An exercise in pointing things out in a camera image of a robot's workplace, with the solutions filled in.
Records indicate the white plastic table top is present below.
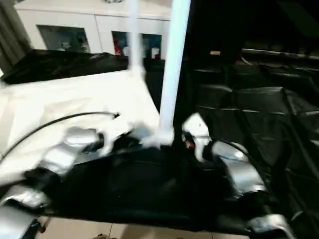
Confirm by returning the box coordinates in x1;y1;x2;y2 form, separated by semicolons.
0;67;175;187

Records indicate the white plastic table leg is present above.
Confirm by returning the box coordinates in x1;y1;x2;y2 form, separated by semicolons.
158;0;192;148
127;0;147;75

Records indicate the black work mat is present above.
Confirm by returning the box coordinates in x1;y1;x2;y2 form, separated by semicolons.
0;48;319;235

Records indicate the red white bottle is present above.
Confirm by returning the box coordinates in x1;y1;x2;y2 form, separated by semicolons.
113;34;122;56

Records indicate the white glass door cabinet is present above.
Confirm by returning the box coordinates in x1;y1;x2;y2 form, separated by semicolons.
14;0;173;60

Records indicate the grey curtain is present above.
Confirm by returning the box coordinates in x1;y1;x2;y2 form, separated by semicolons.
0;0;34;73

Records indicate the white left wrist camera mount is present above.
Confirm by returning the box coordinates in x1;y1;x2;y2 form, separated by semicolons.
99;117;137;157

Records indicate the black left wrist camera cable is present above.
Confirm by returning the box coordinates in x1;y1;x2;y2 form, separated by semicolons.
0;112;121;162

